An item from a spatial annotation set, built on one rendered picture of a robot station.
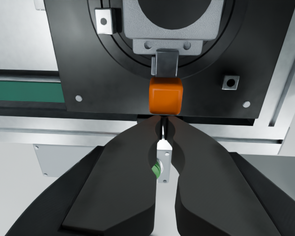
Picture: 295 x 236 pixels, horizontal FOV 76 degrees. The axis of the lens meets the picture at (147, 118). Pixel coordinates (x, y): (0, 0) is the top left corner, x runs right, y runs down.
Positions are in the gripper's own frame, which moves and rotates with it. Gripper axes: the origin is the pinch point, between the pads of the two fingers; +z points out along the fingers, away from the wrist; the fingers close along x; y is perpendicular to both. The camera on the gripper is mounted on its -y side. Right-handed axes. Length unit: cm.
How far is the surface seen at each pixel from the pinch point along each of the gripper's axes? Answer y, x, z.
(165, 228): 46, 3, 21
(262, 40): -3.8, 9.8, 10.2
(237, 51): -2.7, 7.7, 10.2
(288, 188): 119, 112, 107
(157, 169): 13.9, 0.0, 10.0
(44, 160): 14.3, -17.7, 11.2
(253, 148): 10.2, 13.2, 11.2
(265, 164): 95, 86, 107
